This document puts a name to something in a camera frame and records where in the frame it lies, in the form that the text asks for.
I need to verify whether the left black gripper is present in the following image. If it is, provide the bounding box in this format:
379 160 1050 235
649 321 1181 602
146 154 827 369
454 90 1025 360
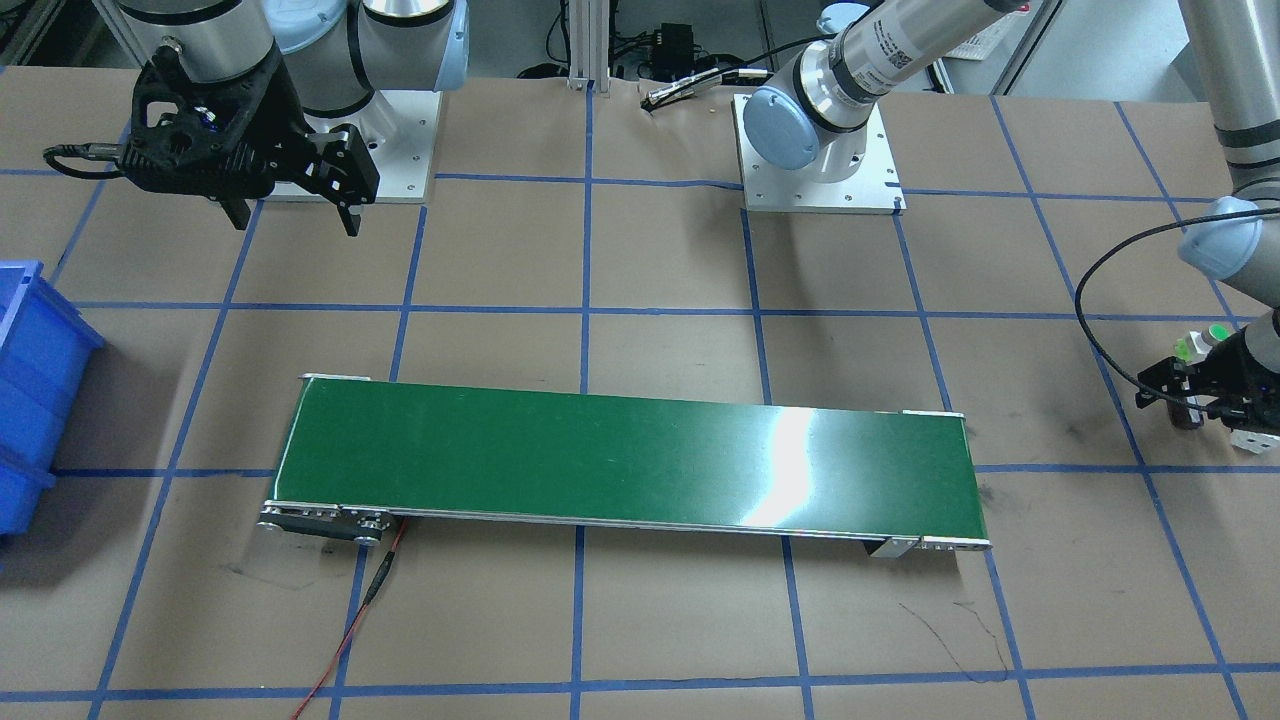
1138 310 1279 436

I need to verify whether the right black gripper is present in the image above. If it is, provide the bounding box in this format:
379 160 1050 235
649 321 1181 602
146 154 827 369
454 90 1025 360
118 47 380 238

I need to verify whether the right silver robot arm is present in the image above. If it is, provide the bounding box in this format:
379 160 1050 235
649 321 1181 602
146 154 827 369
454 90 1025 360
114 1 470 237

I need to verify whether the green push button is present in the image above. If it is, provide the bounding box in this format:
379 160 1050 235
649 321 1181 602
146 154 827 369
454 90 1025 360
1172 323 1234 364

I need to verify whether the white red circuit breaker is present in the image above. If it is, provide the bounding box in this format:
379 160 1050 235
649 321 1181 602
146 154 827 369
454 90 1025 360
1230 429 1279 455

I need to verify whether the green conveyor belt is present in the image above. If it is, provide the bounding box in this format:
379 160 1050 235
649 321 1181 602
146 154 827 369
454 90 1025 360
259 374 991 557

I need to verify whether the blue plastic bin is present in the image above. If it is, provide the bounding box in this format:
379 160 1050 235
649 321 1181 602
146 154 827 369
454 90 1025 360
1 259 104 536

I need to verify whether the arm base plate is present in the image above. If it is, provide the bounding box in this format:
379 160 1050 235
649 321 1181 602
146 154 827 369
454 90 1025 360
305 90 445 205
733 94 908 215

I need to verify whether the aluminium frame post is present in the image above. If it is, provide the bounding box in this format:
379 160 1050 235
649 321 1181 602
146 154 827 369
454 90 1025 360
566 0 613 96

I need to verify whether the red black wire with sensor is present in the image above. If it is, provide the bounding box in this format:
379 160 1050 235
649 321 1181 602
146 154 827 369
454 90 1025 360
291 520 410 720

